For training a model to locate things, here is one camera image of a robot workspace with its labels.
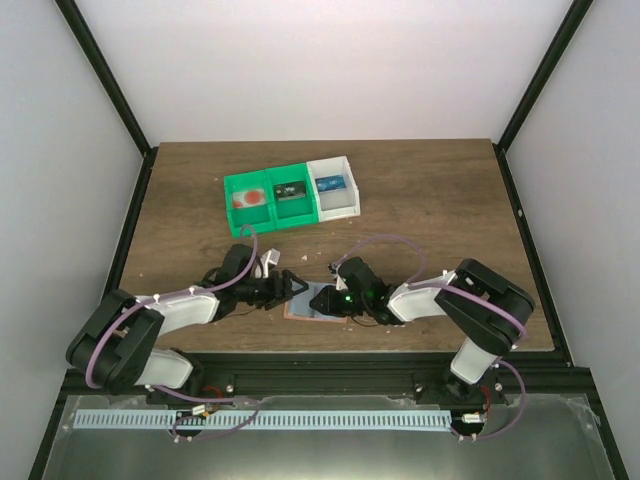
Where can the light blue slotted cable duct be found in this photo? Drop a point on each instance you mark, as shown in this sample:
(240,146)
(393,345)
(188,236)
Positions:
(401,420)

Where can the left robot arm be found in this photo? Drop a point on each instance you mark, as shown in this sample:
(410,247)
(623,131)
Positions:
(116,348)

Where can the blue card in bin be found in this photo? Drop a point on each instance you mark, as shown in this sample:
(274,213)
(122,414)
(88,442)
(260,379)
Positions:
(330,183)

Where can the red white card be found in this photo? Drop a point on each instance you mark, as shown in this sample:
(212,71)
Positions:
(248,198)

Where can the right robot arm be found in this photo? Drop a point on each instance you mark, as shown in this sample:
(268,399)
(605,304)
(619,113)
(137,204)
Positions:
(489,309)

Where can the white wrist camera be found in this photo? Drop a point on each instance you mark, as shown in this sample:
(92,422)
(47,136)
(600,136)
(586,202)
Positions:
(339,282)
(266,263)

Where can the middle green bin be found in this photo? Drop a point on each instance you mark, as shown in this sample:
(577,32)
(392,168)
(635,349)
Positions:
(294,202)

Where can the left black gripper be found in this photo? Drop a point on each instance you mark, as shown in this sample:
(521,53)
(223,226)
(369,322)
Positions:
(279,295)

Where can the black frame post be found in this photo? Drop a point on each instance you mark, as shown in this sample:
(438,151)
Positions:
(562,38)
(93,53)

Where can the left green bin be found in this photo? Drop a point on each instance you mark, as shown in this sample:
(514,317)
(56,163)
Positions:
(261,218)

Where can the white bin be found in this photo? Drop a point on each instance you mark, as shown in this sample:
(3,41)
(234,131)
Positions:
(340,204)

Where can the green bin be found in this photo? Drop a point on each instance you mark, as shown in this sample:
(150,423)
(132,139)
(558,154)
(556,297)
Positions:
(294,202)
(261,218)

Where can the right black frame post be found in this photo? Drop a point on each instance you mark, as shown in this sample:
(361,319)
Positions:
(562,38)

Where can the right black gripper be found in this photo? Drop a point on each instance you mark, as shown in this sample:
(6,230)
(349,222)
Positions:
(330,303)

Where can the black card in bin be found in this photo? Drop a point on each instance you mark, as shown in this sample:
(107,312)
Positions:
(290,191)

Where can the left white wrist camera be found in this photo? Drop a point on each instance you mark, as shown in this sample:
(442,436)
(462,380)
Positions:
(266,263)

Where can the left black frame post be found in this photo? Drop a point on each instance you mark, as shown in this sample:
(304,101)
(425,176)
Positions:
(93,53)

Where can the black aluminium front rail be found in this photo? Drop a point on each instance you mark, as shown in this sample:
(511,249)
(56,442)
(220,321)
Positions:
(395,374)

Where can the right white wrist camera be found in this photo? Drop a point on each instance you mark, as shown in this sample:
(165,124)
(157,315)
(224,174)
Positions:
(339,282)

